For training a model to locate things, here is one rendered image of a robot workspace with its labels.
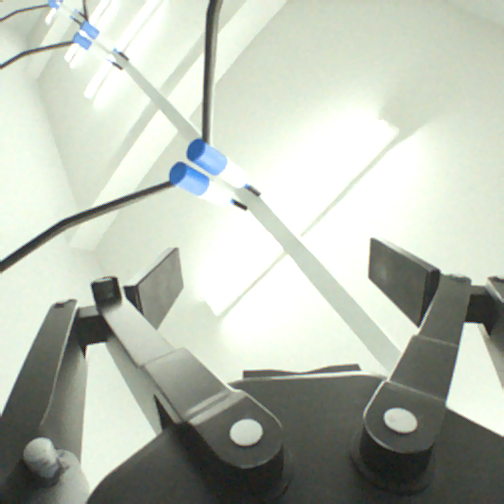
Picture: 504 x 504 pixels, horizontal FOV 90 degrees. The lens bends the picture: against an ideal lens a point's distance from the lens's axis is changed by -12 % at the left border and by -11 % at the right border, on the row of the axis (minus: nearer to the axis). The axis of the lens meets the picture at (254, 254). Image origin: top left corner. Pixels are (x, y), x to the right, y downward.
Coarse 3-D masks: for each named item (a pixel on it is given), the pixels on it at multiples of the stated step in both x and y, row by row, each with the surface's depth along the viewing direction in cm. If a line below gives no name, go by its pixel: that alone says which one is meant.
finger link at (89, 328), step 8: (120, 288) 14; (80, 312) 12; (88, 312) 12; (96, 312) 12; (80, 320) 11; (88, 320) 11; (96, 320) 12; (80, 328) 11; (88, 328) 12; (96, 328) 12; (80, 336) 11; (88, 336) 12; (96, 336) 12; (104, 336) 12; (80, 344) 12; (88, 344) 12
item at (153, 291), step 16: (160, 256) 17; (176, 256) 18; (144, 272) 14; (160, 272) 15; (176, 272) 18; (128, 288) 12; (144, 288) 13; (160, 288) 15; (176, 288) 18; (144, 304) 13; (160, 304) 15; (160, 320) 15
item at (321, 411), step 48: (240, 384) 7; (288, 384) 7; (336, 384) 6; (288, 432) 5; (336, 432) 5; (480, 432) 5; (144, 480) 4; (192, 480) 4; (288, 480) 4; (336, 480) 4; (384, 480) 4; (432, 480) 4; (480, 480) 4
